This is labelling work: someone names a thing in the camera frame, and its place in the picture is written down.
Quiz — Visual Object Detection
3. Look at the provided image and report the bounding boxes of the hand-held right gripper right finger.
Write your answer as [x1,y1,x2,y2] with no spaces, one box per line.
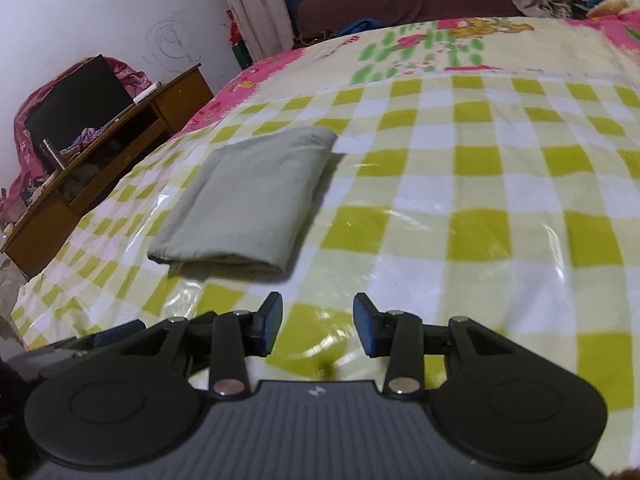
[353,293,531,401]

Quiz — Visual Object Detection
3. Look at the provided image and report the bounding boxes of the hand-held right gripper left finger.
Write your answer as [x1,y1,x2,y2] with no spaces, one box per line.
[97,292,284,401]

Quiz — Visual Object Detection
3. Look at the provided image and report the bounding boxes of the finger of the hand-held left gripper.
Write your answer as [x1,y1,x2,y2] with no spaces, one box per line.
[92,323,149,348]

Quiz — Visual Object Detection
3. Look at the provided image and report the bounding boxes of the grey-green pants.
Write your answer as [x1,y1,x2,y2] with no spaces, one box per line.
[147,126,337,276]

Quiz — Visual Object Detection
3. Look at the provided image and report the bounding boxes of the grey bundle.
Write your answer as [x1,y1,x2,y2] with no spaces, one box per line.
[60,157,108,198]

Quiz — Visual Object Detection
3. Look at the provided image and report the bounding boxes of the green checked printed blanket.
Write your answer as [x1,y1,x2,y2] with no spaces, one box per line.
[10,15,640,411]

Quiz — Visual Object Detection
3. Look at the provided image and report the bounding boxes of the metal flask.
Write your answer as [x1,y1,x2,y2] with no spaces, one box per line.
[40,137,68,171]

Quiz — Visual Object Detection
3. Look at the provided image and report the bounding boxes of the purple cloth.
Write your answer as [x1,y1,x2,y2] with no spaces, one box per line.
[60,127,103,153]

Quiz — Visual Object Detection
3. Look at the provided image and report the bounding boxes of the pink patterned cloth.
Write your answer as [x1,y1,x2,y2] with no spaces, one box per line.
[0,57,151,221]

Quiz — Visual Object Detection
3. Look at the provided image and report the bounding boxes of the black television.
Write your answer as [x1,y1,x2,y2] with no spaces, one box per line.
[25,55,133,153]

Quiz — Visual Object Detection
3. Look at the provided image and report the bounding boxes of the wooden cabinet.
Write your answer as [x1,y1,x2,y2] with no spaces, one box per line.
[0,63,215,278]

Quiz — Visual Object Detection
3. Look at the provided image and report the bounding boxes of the small white box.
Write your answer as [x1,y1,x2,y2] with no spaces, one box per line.
[134,81,165,103]

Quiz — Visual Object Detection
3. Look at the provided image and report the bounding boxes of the red and green bag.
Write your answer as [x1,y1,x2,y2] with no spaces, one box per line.
[227,10,253,68]

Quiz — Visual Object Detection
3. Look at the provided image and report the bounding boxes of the maroon sofa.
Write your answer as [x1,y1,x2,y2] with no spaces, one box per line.
[295,0,526,41]

